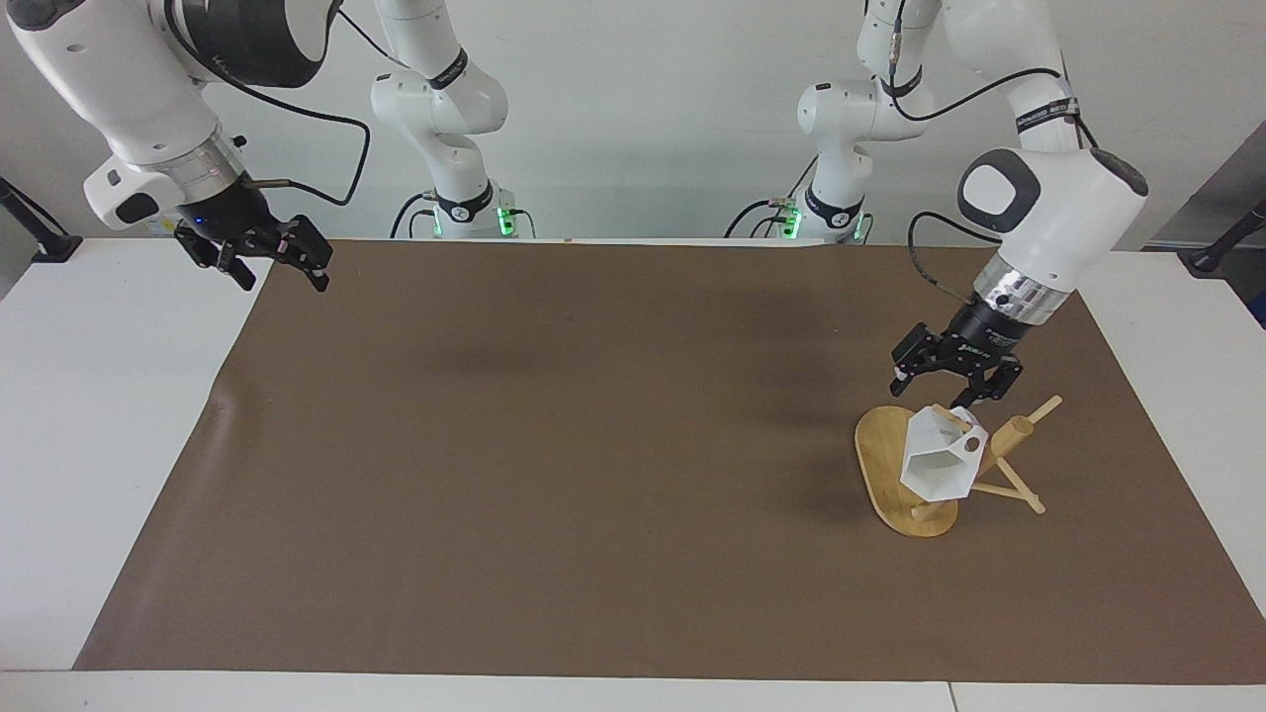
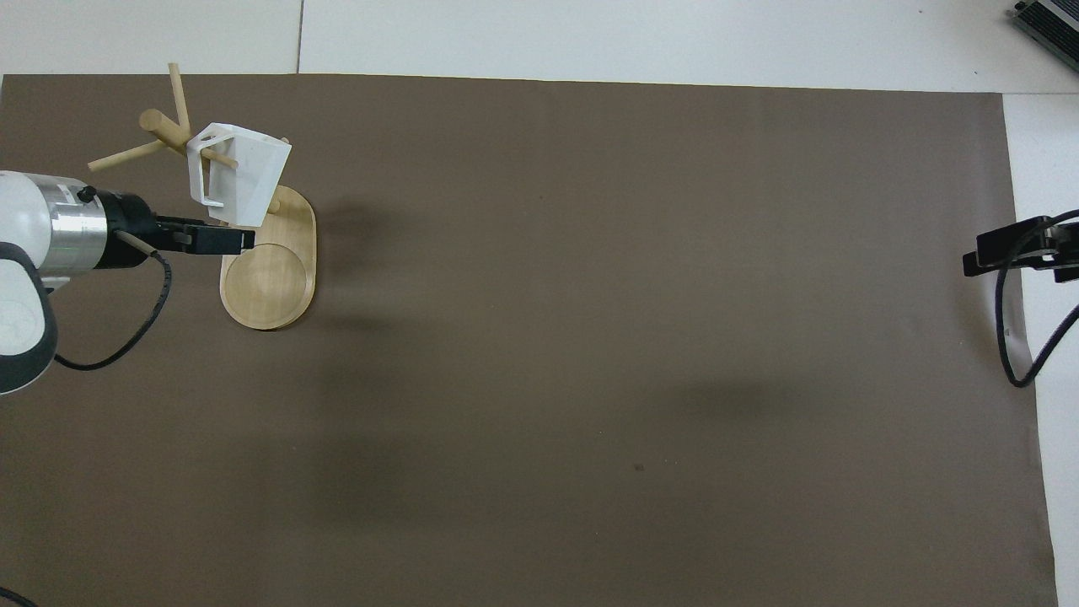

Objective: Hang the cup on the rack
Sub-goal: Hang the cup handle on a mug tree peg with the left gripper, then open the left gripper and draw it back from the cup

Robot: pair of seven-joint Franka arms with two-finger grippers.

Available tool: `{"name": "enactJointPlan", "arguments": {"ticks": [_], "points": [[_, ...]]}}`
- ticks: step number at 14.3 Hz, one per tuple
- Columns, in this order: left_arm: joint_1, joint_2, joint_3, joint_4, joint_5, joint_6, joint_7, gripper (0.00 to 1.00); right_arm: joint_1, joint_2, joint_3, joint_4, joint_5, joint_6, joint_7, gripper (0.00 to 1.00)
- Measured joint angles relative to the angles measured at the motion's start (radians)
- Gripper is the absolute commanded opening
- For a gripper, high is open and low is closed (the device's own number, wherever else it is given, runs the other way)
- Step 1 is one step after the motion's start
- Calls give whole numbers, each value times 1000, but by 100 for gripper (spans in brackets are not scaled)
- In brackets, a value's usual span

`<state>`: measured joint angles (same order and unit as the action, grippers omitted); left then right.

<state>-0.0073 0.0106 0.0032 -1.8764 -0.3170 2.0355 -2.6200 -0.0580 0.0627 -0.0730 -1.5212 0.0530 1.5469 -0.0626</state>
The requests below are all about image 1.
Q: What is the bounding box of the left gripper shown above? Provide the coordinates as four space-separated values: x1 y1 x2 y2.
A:
889 299 1041 413

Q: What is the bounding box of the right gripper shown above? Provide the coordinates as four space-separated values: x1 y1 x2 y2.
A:
174 176 334 294

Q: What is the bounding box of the white faceted cup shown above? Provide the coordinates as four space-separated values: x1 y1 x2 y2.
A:
898 401 990 503

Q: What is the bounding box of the wooden cup rack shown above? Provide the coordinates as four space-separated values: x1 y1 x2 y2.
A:
854 394 1065 539

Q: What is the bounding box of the black stand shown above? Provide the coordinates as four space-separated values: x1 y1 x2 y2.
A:
0 175 84 265
1176 197 1266 279

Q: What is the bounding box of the black cable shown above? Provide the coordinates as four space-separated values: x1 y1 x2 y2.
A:
724 153 824 239
389 190 438 240
883 0 1102 151
161 0 408 208
906 210 1002 304

